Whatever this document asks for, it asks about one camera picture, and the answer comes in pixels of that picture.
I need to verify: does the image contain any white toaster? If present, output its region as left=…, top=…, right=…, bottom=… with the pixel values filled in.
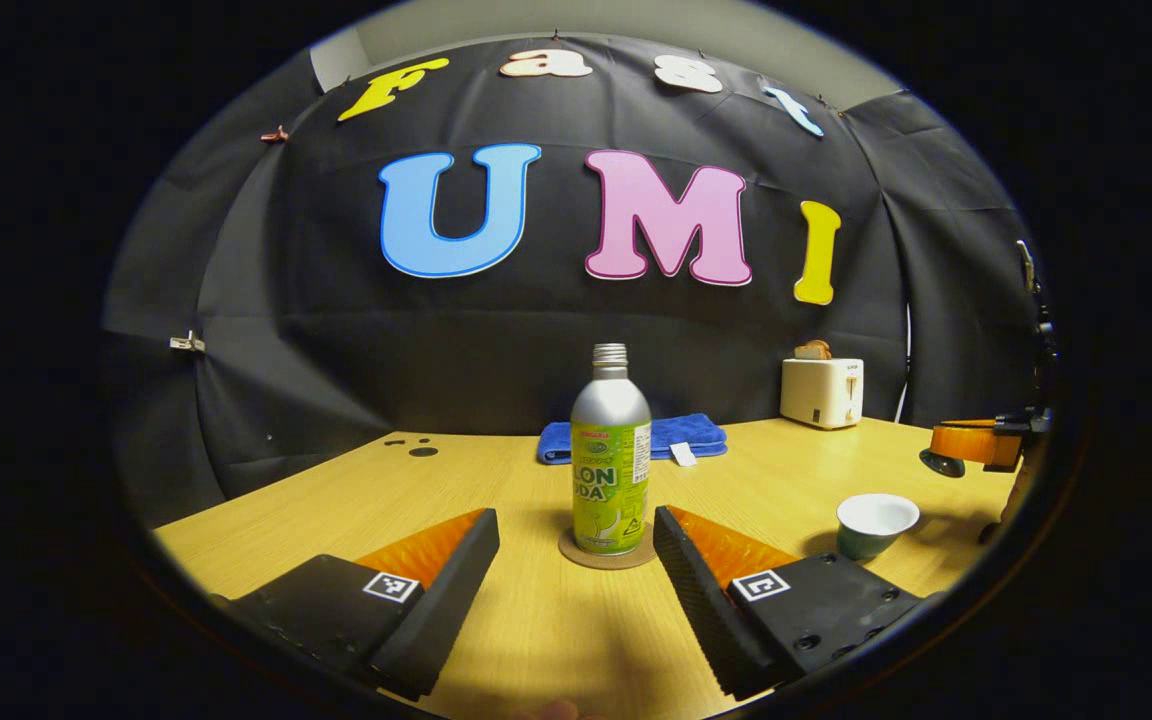
left=780, top=357, right=865, bottom=431

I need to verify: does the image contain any silver green water bottle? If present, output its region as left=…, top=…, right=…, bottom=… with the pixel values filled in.
left=570, top=343, right=654, bottom=557

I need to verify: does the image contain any white teacup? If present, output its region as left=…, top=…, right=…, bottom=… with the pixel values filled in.
left=836, top=493, right=921, bottom=562

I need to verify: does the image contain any black backdrop cloth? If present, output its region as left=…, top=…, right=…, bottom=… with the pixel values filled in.
left=101, top=35, right=1047, bottom=526

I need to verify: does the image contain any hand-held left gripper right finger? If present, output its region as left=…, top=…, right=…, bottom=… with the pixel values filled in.
left=653, top=505, right=942, bottom=701

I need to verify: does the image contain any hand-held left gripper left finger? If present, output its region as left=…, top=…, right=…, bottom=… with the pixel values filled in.
left=211, top=508, right=502, bottom=701

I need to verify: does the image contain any round brown coaster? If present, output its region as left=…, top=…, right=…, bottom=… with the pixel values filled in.
left=558, top=525, right=659, bottom=571

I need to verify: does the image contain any folded blue towel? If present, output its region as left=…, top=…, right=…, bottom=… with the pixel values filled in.
left=537, top=413, right=729, bottom=467

